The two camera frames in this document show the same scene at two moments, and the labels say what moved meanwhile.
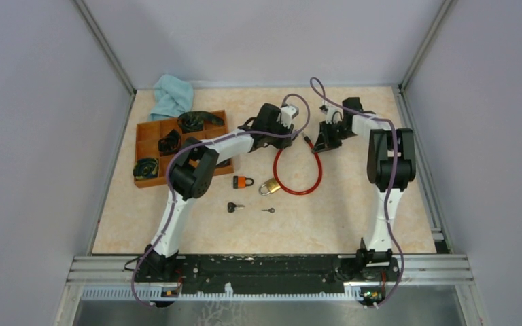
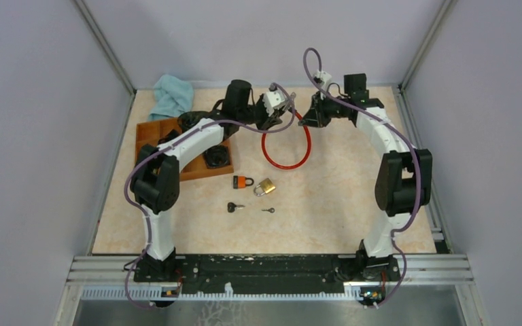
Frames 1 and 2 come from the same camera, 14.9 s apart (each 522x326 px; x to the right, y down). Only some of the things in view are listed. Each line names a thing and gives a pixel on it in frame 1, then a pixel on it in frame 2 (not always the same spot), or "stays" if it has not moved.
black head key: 231,206 stays
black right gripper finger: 321,144 to 310,119
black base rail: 270,273 stays
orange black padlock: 240,182 stays
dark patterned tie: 193,121 stays
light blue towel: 172,97 stays
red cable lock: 276,157 to 293,168
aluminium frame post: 105,47 stays
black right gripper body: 334,133 to 327,108
